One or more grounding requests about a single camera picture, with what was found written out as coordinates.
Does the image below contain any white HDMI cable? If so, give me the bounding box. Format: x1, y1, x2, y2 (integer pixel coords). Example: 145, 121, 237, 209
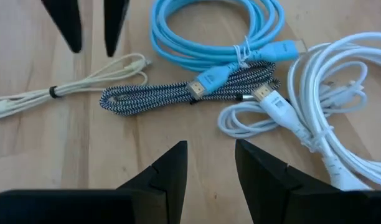
252, 30, 381, 192

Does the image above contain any black white braided cable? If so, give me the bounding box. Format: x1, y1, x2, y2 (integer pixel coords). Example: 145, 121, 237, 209
99, 60, 282, 117

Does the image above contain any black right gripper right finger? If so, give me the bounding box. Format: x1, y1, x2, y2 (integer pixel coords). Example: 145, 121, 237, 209
234, 138, 381, 224

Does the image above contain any thin cream USB cable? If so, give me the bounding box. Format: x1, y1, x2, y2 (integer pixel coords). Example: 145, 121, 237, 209
0, 52, 153, 121

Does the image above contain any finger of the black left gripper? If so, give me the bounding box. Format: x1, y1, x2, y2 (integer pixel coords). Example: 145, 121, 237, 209
103, 0, 131, 58
40, 0, 83, 54

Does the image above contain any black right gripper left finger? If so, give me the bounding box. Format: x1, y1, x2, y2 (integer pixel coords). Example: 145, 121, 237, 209
0, 140, 189, 224

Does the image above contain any thin white cable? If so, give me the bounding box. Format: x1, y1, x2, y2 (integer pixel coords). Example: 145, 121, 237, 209
217, 60, 369, 139

